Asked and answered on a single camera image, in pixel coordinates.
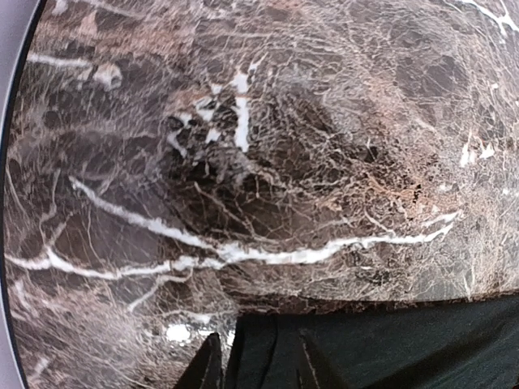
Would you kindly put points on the black garment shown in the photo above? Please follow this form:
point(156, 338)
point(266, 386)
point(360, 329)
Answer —
point(460, 345)

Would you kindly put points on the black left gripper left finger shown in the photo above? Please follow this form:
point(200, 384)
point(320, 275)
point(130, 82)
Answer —
point(205, 369)

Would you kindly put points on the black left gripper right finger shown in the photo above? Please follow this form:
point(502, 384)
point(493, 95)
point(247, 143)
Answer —
point(313, 369)

